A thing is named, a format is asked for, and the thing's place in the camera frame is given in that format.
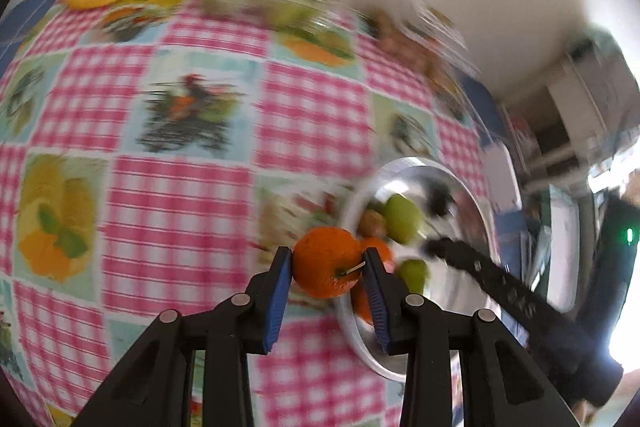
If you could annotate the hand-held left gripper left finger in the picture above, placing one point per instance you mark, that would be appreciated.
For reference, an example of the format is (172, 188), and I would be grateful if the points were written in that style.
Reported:
(277, 302)

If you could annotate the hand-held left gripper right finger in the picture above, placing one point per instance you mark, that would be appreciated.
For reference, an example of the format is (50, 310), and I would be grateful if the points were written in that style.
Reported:
(375, 302)

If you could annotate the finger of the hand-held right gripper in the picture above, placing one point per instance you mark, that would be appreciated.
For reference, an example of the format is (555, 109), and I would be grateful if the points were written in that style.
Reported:
(480, 272)

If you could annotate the orange mandarin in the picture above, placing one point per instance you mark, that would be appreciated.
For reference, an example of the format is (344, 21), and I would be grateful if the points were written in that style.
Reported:
(382, 252)
(325, 262)
(361, 307)

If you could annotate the green apple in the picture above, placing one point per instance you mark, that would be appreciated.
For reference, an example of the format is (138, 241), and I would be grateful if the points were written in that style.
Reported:
(415, 274)

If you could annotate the round steel bowl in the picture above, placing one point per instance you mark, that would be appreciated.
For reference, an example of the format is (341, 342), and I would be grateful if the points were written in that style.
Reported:
(445, 307)

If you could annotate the brown kiwi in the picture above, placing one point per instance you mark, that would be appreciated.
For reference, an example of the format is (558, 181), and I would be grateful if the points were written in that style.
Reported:
(372, 222)

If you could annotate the green mango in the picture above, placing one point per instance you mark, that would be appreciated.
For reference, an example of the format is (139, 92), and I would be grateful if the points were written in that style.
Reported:
(402, 218)

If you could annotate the white tray with green rim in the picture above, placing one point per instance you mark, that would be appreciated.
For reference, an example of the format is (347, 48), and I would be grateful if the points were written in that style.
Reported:
(565, 247)

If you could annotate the white plastic box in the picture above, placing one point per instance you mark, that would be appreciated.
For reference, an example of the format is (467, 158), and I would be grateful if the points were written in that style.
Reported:
(502, 177)

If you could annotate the pink checked fruit-print tablecloth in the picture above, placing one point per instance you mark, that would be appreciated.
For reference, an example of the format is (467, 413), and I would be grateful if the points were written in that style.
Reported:
(175, 207)

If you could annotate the white wooden shelf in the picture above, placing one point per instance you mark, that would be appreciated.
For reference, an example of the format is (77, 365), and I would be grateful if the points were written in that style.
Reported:
(580, 102)

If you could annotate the pile of brown longans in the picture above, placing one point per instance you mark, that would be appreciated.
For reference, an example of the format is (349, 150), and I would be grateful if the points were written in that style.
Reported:
(400, 42)

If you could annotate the clear plastic lidded box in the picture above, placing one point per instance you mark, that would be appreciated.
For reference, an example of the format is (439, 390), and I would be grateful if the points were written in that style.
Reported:
(435, 27)

